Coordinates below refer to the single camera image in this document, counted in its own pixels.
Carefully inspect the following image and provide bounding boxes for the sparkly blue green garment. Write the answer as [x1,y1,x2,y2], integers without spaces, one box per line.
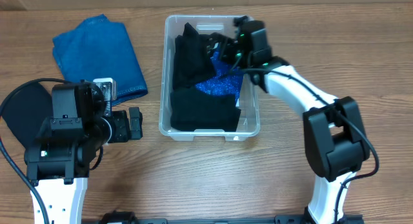
[195,52,243,106]

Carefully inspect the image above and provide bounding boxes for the black garment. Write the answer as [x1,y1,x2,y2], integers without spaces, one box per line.
[170,23,241,132]

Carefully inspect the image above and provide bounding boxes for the blue denim jeans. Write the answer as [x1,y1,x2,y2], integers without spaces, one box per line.
[52,14,148,106]

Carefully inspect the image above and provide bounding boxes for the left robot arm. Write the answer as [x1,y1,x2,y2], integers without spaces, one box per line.
[25,78,143,223]

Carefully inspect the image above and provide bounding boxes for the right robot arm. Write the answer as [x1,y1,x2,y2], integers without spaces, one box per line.
[206,17,379,223]

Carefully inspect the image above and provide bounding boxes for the clear plastic storage bin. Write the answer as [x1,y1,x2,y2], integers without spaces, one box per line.
[159,14,260,141]

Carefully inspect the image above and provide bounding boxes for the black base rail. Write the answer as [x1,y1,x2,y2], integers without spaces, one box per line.
[81,211,314,224]

